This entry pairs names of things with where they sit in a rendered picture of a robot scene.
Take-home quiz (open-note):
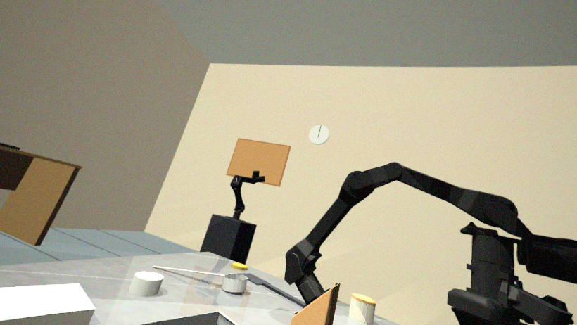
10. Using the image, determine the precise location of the white jar with wooden lid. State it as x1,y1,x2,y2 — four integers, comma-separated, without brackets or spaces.
348,293,376,325

